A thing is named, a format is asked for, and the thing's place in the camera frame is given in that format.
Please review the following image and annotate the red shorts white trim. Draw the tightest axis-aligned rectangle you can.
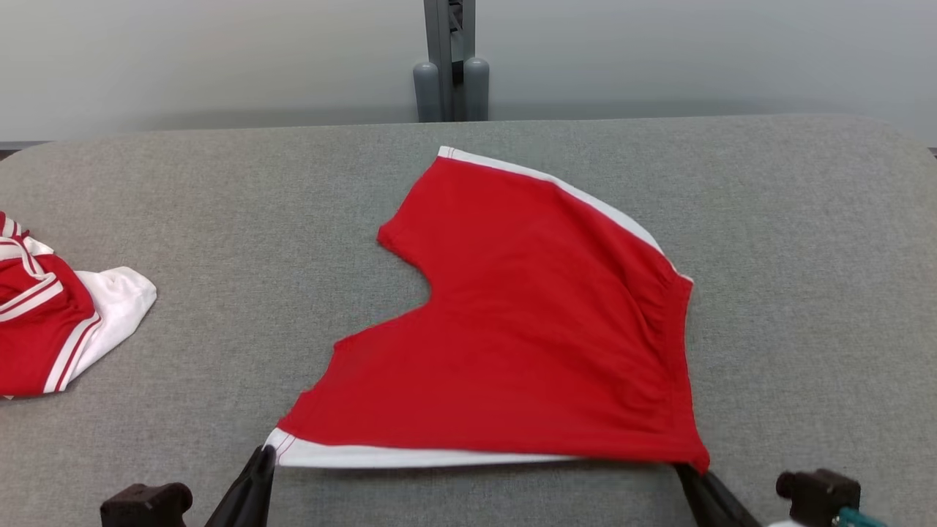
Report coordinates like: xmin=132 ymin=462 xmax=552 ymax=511
xmin=263 ymin=146 xmax=712 ymax=474

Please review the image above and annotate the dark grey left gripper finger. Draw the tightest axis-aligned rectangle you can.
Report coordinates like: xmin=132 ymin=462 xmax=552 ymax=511
xmin=204 ymin=444 xmax=266 ymax=527
xmin=236 ymin=445 xmax=278 ymax=527

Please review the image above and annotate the right camera cable teal connector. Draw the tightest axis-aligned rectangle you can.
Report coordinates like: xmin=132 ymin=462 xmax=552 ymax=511
xmin=833 ymin=506 xmax=889 ymax=527

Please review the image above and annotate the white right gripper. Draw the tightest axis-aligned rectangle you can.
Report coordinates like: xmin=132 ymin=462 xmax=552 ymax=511
xmin=673 ymin=463 xmax=806 ymax=527

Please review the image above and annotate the grey cylindrical post foot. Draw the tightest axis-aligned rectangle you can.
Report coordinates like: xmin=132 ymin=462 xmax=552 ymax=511
xmin=413 ymin=61 xmax=442 ymax=123
xmin=463 ymin=57 xmax=490 ymax=122

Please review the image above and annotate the red Bulls 23 jersey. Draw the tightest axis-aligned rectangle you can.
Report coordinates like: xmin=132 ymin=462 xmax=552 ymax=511
xmin=0 ymin=211 xmax=158 ymax=400

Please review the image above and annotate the grey metal partition post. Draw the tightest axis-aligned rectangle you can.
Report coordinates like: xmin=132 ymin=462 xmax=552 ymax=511
xmin=423 ymin=0 xmax=477 ymax=122

